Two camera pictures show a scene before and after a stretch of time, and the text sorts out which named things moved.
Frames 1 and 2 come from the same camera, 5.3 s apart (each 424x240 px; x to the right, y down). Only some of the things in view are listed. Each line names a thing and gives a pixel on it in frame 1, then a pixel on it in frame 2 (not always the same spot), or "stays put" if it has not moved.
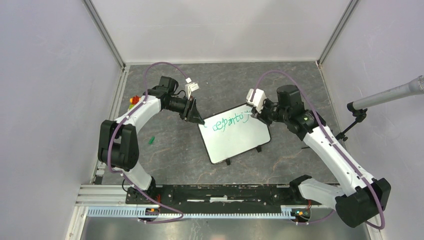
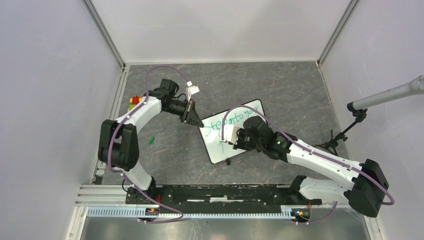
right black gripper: (261, 116) to (240, 131)
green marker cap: (151, 140) stays put
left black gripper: (190, 112) stays put
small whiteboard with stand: (233, 132) stays put
